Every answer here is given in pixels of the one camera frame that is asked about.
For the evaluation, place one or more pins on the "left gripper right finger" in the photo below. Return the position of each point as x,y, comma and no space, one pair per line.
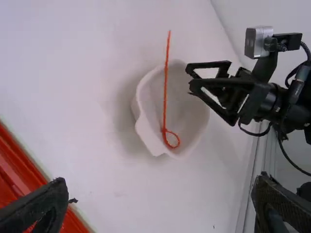
281,208

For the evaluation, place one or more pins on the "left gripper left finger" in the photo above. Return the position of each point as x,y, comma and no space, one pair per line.
36,208

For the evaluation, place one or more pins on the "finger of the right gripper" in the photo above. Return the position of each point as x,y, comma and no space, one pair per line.
230,87
206,65

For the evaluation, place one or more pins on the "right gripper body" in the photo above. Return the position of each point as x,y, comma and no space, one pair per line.
255,102

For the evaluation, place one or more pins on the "white dish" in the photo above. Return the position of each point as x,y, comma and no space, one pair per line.
184,126

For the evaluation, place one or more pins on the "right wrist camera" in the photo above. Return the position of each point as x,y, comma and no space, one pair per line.
258,42

